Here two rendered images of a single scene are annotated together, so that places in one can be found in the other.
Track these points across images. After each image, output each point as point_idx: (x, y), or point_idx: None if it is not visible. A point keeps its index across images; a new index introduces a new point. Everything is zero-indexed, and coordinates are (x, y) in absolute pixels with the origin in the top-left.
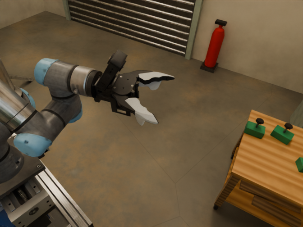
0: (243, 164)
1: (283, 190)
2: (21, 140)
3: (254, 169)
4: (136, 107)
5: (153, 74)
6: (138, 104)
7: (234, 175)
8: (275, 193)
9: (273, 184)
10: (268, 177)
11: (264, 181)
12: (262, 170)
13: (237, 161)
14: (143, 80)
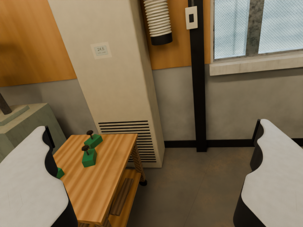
0: (89, 210)
1: (115, 174)
2: None
3: (95, 198)
4: (298, 171)
5: (18, 171)
6: (273, 170)
7: (104, 220)
8: (119, 180)
9: (111, 181)
10: (103, 185)
11: (108, 188)
12: (96, 191)
13: (86, 216)
14: (64, 215)
